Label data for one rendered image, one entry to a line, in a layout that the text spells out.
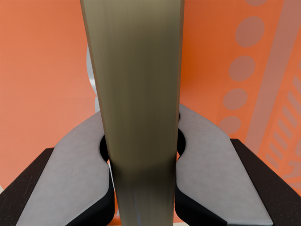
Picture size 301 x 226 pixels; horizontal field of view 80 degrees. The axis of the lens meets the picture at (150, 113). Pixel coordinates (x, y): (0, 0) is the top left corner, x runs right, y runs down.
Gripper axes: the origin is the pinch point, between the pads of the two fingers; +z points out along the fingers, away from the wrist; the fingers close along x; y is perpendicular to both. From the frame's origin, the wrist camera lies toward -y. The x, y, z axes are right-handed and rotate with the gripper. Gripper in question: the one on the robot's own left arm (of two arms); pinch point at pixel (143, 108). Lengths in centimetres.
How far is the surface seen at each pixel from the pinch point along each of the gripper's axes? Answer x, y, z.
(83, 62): -4.9, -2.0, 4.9
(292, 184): 18.3, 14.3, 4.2
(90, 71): -4.4, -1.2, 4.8
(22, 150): -13.4, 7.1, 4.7
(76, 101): -6.3, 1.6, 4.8
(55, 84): -7.7, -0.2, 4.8
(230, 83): 7.9, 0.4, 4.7
